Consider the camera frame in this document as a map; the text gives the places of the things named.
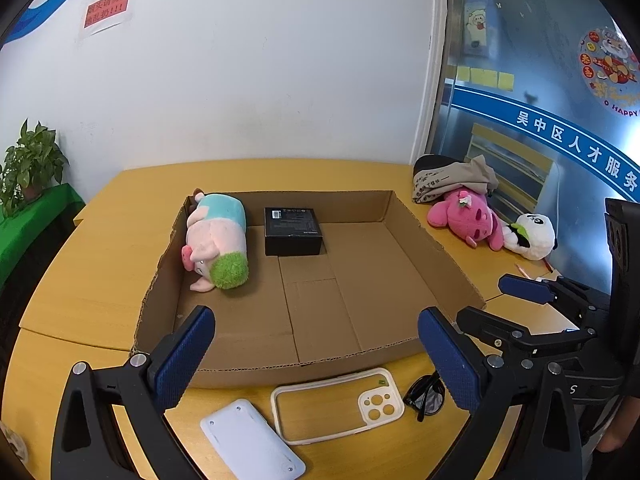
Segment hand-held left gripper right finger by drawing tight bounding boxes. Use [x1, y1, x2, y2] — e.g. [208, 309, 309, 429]
[417, 306, 583, 480]

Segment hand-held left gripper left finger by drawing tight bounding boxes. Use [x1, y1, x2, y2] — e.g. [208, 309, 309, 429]
[50, 305, 217, 480]

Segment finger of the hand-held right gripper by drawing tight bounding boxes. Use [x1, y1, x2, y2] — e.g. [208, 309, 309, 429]
[455, 306, 598, 359]
[497, 274, 608, 328]

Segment black sunglasses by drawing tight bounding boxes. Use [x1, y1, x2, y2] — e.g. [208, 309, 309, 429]
[403, 374, 448, 422]

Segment white clear phone case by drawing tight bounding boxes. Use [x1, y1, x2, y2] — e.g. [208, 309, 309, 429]
[270, 367, 405, 447]

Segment white plate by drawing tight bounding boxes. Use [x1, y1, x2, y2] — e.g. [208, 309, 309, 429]
[200, 399, 307, 480]

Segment brown cardboard box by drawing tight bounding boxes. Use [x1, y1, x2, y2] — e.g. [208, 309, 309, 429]
[131, 189, 487, 390]

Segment person's right hand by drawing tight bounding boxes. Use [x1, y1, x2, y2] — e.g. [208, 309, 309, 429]
[597, 395, 630, 453]

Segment panda plush toy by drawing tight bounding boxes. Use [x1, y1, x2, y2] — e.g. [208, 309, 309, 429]
[502, 212, 557, 261]

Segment pink pig plush toy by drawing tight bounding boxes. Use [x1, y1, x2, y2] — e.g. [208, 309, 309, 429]
[181, 191, 250, 293]

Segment beige folded cloth bag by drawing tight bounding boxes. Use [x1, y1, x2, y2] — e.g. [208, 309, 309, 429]
[412, 155, 501, 206]

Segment yellow slatted furniture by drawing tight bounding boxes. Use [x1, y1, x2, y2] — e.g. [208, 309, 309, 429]
[465, 122, 557, 211]

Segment black cap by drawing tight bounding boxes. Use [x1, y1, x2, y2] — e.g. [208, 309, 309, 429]
[414, 155, 457, 178]

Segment black product box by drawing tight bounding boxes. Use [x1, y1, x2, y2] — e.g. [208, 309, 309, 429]
[264, 206, 323, 257]

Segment blue window banner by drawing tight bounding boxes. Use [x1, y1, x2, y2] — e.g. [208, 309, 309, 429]
[450, 82, 640, 196]

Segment green table cloth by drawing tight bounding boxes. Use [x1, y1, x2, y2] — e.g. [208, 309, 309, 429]
[0, 182, 86, 286]

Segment round festive window sticker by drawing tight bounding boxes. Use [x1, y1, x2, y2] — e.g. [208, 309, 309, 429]
[579, 27, 640, 106]

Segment green potted plant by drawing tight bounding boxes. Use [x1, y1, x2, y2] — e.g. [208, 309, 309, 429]
[0, 120, 69, 218]

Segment glass partition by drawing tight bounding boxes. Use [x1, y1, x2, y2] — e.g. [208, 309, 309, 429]
[415, 0, 640, 281]

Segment sheep cartoon poster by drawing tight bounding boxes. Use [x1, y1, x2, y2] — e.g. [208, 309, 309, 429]
[462, 0, 493, 58]

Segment red wall sign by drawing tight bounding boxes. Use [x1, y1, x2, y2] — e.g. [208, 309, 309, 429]
[79, 0, 133, 36]

